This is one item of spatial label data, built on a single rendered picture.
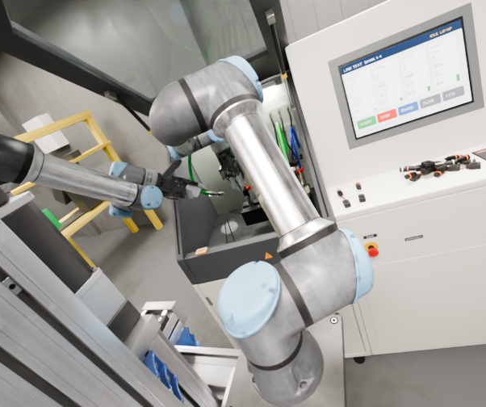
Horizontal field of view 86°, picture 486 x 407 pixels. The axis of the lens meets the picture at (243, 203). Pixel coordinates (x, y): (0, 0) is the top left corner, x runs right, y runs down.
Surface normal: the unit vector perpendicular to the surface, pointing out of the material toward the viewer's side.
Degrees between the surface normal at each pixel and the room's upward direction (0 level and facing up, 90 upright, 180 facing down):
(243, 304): 8
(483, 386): 0
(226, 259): 90
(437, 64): 76
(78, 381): 90
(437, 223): 90
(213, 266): 90
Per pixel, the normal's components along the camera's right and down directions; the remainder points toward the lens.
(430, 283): -0.11, 0.51
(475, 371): -0.37, -0.82
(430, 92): -0.20, 0.30
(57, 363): 0.89, -0.18
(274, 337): 0.26, 0.37
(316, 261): -0.30, -0.10
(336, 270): -0.04, -0.25
